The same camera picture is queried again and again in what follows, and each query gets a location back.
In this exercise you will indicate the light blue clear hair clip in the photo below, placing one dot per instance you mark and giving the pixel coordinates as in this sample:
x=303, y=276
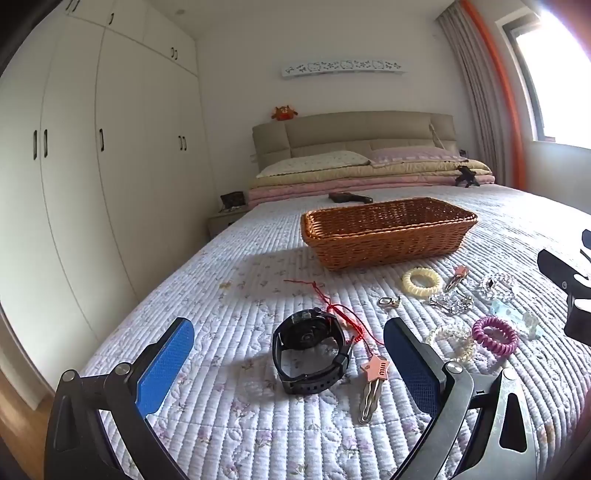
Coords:
x=508, y=314

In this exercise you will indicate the pink star hair clip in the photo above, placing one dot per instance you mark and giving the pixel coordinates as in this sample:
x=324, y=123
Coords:
x=376, y=369
x=459, y=273

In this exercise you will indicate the grey curtain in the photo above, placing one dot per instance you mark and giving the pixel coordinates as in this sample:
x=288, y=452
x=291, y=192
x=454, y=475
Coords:
x=471, y=83

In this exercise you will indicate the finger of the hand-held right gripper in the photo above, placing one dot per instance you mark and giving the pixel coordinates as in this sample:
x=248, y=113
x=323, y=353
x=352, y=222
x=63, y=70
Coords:
x=587, y=240
x=554, y=265

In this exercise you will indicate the floral quilted bedspread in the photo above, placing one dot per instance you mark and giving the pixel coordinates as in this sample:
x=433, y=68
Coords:
x=231, y=314

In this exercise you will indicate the beige upholstered headboard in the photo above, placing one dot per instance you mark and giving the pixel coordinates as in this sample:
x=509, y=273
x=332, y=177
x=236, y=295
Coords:
x=351, y=131

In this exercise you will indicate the orange plush toy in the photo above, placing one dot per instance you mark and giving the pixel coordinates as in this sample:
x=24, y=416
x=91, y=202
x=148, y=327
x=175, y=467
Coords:
x=284, y=113

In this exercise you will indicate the black small tripod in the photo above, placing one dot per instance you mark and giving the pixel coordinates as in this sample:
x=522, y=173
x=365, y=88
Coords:
x=466, y=176

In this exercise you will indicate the orange curtain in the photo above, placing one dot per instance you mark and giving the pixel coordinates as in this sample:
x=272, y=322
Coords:
x=503, y=92

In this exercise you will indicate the cream pillow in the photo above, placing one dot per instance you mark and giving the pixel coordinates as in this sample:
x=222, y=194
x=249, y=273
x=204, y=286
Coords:
x=314, y=162

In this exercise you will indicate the window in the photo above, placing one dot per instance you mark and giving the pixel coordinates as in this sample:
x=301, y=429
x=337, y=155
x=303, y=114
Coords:
x=558, y=78

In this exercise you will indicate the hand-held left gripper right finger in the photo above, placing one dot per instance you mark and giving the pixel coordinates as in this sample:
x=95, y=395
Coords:
x=411, y=364

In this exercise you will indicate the beige nightstand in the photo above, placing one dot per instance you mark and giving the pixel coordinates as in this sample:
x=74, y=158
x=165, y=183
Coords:
x=224, y=224

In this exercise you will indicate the pink pillow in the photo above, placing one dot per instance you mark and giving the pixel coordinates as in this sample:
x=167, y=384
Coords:
x=415, y=156

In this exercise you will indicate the crystal brooch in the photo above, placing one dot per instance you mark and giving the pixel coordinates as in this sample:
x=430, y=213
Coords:
x=450, y=303

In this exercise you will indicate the yellow folded quilt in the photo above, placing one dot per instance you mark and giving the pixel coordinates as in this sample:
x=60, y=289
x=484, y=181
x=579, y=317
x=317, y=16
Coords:
x=369, y=174

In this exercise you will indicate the black wrist watch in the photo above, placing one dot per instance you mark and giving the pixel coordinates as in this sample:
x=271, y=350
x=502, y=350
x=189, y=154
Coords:
x=295, y=376

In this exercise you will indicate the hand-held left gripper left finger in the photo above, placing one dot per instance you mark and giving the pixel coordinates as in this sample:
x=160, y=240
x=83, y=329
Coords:
x=166, y=364

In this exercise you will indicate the white wall decoration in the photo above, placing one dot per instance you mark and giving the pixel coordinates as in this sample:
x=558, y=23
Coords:
x=341, y=68

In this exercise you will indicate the brown wicker basket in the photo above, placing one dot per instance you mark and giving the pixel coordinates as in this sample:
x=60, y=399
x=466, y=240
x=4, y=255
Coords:
x=392, y=244

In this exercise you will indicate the gold buckle charm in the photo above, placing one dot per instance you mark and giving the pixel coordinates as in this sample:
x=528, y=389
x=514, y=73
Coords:
x=387, y=302

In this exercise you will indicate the dark box on nightstand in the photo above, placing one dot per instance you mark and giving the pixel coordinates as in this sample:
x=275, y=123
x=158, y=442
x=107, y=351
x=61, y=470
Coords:
x=231, y=201

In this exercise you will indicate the dark hair brush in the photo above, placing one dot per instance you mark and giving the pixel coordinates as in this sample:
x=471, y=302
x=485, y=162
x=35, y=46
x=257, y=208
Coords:
x=346, y=197

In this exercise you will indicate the white wardrobe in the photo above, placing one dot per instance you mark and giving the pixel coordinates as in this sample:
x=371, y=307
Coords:
x=115, y=184

